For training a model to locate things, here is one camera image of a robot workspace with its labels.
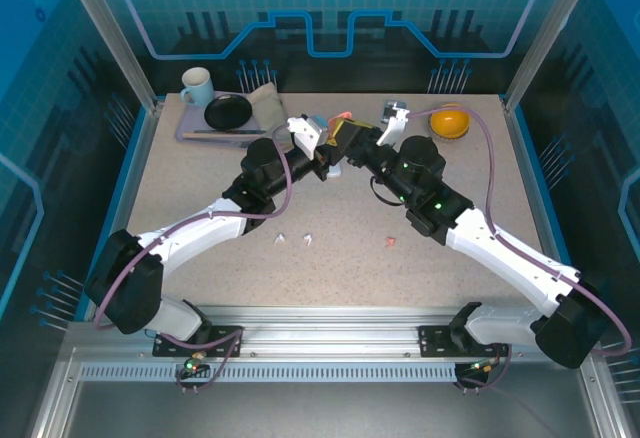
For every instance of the metal fork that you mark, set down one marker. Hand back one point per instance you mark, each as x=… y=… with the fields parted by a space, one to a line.
x=235 y=143

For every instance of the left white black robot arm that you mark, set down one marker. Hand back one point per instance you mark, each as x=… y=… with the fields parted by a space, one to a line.
x=190 y=238

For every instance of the light blue mug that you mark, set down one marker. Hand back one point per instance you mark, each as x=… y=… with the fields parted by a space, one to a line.
x=200 y=90

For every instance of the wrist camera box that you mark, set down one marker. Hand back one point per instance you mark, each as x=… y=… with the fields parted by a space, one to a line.
x=395 y=125
x=302 y=133

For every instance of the orange bowl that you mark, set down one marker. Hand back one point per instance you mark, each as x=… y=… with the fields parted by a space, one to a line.
x=450 y=123

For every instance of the aluminum mounting rail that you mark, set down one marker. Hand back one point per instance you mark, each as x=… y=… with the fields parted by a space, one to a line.
x=325 y=328

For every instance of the black plate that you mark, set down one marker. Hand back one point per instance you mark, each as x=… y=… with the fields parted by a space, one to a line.
x=227 y=113

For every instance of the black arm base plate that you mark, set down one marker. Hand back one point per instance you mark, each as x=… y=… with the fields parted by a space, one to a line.
x=170 y=345
x=435 y=343

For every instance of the purple plastic tray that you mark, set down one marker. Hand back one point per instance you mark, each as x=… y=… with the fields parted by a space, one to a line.
x=192 y=123

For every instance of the blue table edge trim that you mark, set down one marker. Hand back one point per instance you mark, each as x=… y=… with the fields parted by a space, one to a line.
x=121 y=183
x=541 y=183

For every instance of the aluminum frame post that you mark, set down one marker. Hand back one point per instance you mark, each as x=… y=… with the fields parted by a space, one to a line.
x=110 y=33
x=545 y=38

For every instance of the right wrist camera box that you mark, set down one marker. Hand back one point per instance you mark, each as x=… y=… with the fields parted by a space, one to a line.
x=395 y=125

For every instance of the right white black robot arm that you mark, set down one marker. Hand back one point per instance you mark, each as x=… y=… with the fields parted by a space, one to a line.
x=510 y=258

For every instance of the beige folded cloth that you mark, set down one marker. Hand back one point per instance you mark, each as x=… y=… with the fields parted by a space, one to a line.
x=267 y=108

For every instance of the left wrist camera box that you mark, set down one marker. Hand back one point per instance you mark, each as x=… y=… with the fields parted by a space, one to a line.
x=302 y=133

